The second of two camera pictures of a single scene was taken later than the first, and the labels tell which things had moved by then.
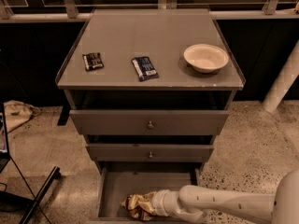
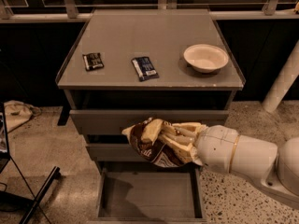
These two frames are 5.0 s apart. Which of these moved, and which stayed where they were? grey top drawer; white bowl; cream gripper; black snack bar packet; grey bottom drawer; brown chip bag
Moved: brown chip bag; cream gripper
Stayed: grey bottom drawer; white bowl; black snack bar packet; grey top drawer
